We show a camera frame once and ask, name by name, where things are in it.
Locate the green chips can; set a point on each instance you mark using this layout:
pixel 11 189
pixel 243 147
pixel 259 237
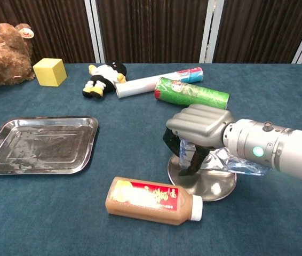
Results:
pixel 193 93

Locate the brown folding screen white frame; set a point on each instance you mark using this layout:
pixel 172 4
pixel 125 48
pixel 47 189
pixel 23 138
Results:
pixel 151 26

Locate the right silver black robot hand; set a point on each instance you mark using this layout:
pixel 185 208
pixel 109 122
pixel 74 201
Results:
pixel 201 125

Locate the clear plastic water bottle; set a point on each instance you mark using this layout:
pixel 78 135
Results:
pixel 236 165

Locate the white cling film roll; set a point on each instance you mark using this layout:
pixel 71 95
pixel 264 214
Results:
pixel 137 86

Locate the brown milk tea bottle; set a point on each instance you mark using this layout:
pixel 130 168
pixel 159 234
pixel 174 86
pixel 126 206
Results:
pixel 145 205

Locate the black white penguin plush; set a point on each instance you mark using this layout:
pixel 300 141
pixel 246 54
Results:
pixel 105 74

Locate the brown teddy bear plush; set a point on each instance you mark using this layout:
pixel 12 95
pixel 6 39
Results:
pixel 4 61

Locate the rectangular steel tray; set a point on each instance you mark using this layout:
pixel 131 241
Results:
pixel 47 144

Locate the yellow cube block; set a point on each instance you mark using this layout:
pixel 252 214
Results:
pixel 49 73

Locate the round steel plate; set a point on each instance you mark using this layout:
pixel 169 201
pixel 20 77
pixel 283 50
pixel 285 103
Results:
pixel 212 186

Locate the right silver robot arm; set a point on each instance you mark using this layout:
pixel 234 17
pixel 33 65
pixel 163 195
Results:
pixel 287 152

